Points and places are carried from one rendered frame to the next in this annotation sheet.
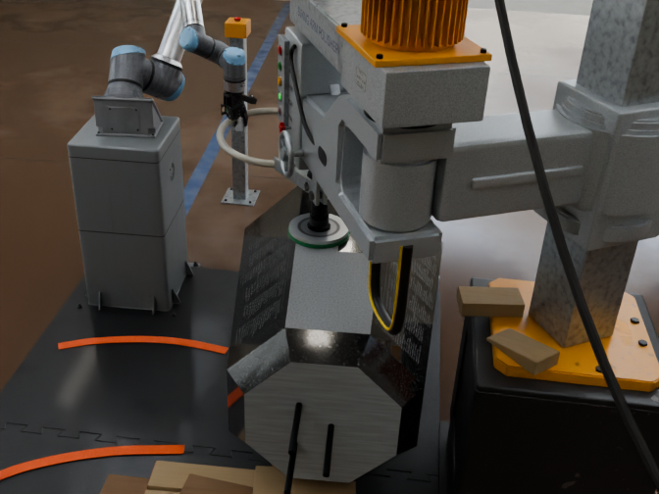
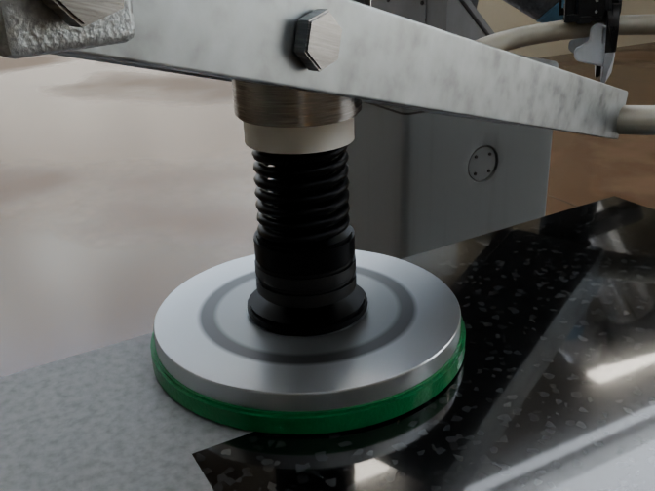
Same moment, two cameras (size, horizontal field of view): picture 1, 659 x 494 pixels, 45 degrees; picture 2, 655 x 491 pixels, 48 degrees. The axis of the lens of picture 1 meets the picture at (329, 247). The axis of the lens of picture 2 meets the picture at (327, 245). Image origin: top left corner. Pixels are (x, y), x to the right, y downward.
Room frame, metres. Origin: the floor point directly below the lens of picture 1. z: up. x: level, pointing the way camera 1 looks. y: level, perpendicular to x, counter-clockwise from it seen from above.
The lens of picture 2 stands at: (2.25, -0.36, 1.11)
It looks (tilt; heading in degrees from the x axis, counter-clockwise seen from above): 23 degrees down; 59
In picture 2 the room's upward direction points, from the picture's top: 2 degrees counter-clockwise
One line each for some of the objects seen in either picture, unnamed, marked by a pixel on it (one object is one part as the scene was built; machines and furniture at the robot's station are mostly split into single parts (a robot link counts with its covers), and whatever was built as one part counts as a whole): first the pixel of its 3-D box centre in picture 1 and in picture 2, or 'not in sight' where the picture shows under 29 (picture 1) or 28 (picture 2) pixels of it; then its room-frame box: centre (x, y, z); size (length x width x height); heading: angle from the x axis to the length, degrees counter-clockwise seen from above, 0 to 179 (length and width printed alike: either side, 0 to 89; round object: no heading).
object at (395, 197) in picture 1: (397, 182); not in sight; (1.85, -0.17, 1.37); 0.19 x 0.19 x 0.20
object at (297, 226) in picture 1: (319, 227); (307, 314); (2.48, 0.04, 0.87); 0.21 x 0.21 x 0.01
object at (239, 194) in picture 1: (239, 114); not in sight; (4.34, 0.56, 0.54); 0.20 x 0.20 x 1.09; 84
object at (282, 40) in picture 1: (284, 80); not in sight; (2.51, 0.17, 1.39); 0.08 x 0.03 x 0.28; 18
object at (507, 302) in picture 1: (489, 301); not in sight; (2.16, -0.53, 0.81); 0.20 x 0.10 x 0.05; 92
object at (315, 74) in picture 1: (330, 110); not in sight; (2.40, 0.02, 1.34); 0.36 x 0.22 x 0.45; 18
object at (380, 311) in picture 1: (387, 276); not in sight; (1.85, -0.16, 1.08); 0.23 x 0.03 x 0.32; 18
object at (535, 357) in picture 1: (522, 345); not in sight; (1.93, -0.59, 0.80); 0.20 x 0.10 x 0.05; 36
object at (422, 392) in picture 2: (319, 228); (308, 319); (2.48, 0.04, 0.86); 0.22 x 0.22 x 0.04
